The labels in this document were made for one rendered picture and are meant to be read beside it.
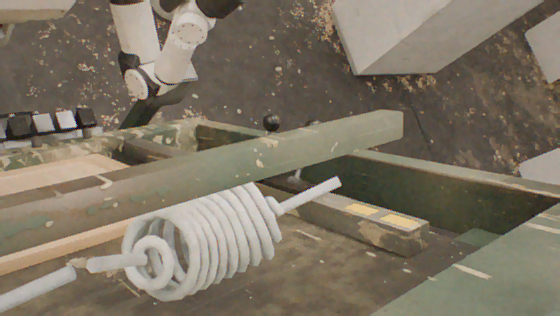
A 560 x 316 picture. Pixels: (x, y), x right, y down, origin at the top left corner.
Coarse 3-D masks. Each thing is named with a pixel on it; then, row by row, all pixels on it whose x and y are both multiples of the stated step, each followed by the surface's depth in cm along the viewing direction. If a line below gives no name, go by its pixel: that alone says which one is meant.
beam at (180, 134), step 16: (144, 128) 151; (160, 128) 150; (176, 128) 150; (192, 128) 154; (48, 144) 136; (64, 144) 135; (80, 144) 134; (96, 144) 136; (112, 144) 138; (176, 144) 151; (192, 144) 155; (0, 160) 122; (16, 160) 124; (32, 160) 126; (48, 160) 128
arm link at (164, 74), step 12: (168, 48) 112; (156, 60) 118; (168, 60) 115; (180, 60) 114; (144, 72) 120; (156, 72) 119; (168, 72) 117; (180, 72) 118; (156, 84) 121; (168, 84) 121
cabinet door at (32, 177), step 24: (24, 168) 124; (48, 168) 123; (72, 168) 123; (96, 168) 121; (120, 168) 119; (0, 192) 107; (72, 240) 78; (96, 240) 80; (0, 264) 72; (24, 264) 74
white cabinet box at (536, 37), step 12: (540, 24) 502; (552, 24) 494; (528, 36) 512; (540, 36) 503; (552, 36) 495; (540, 48) 504; (552, 48) 496; (540, 60) 506; (552, 60) 497; (552, 72) 498
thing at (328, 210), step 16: (128, 144) 138; (144, 144) 134; (160, 144) 133; (144, 160) 132; (272, 192) 91; (304, 208) 85; (320, 208) 82; (336, 208) 79; (320, 224) 83; (336, 224) 80; (352, 224) 77; (368, 224) 75; (384, 224) 72; (416, 224) 71; (368, 240) 75; (384, 240) 73; (400, 240) 71; (416, 240) 71
